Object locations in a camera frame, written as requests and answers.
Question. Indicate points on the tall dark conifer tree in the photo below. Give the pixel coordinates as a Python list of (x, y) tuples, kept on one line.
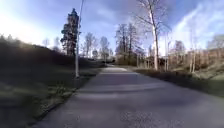
[(70, 33)]

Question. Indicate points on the group of thin birch trunks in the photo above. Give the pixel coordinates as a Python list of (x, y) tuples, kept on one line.
[(186, 55)]

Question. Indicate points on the pale lamp post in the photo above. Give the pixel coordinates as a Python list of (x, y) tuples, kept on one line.
[(77, 50)]

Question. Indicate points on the grey asphalt path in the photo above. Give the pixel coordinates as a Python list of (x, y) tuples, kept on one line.
[(133, 103)]

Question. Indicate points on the grass bank with bushes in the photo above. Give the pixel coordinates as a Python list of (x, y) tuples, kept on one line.
[(193, 78)]

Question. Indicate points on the row of distant trees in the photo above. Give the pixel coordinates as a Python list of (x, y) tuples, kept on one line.
[(110, 46)]

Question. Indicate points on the grassy slope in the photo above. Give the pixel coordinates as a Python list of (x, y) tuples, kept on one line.
[(30, 80)]

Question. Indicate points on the large bare birch tree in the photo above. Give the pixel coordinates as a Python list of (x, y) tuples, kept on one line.
[(154, 33)]

